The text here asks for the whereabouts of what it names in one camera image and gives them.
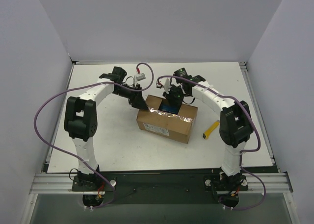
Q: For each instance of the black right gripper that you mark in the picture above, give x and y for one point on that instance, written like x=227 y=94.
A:
x=175 y=101

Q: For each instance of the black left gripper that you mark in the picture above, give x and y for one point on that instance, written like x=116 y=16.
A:
x=135 y=100

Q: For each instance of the blue plastic packet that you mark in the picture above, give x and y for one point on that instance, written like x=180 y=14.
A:
x=169 y=109

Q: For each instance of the brown cardboard express box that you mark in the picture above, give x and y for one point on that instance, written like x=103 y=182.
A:
x=177 y=127

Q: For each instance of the yellow utility knife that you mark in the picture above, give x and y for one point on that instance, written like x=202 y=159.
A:
x=207 y=133

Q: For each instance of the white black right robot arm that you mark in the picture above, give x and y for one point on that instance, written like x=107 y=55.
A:
x=234 y=127

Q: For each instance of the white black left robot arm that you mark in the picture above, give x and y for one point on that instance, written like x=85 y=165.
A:
x=81 y=117

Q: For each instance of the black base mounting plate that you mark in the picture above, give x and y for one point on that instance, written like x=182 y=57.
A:
x=169 y=188

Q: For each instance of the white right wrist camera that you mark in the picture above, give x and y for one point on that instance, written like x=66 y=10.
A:
x=164 y=83

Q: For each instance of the aluminium front frame rail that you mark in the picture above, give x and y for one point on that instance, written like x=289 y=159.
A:
x=61 y=184

